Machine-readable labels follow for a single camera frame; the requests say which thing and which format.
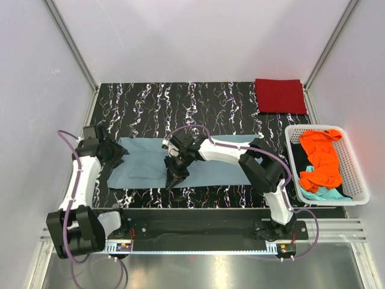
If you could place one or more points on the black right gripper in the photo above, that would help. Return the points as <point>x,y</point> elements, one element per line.
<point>174,176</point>

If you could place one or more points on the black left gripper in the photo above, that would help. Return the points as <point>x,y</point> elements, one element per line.
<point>120,152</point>

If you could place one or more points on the light blue t-shirt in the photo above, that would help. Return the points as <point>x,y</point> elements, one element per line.
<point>143,167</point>

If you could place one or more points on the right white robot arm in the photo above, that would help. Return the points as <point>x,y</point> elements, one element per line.
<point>263,169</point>

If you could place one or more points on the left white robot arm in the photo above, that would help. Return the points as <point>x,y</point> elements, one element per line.
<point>75,229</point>

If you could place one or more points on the black garment in basket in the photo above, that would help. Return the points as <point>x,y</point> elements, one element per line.
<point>300,158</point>

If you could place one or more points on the folded red t-shirt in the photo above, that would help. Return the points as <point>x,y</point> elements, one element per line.
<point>280,96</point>

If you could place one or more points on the orange t-shirt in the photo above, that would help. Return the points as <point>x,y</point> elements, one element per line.
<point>318,145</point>

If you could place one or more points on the teal t-shirt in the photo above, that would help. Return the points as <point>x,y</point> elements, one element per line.
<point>323,194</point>

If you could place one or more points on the white plastic laundry basket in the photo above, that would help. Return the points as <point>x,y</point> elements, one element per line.
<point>353,183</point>

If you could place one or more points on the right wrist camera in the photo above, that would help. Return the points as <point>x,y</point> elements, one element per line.
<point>172,150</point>

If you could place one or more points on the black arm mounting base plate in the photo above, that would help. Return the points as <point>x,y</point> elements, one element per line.
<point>193,231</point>

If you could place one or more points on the left aluminium corner post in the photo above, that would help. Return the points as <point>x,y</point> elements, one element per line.
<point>68,39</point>

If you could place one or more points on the aluminium corner post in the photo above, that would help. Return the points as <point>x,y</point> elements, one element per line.
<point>332,40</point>
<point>68,39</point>

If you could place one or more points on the right aluminium corner post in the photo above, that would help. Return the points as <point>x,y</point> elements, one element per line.
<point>332,40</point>

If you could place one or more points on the aluminium frame rail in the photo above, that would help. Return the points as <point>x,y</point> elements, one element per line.
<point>336,230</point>

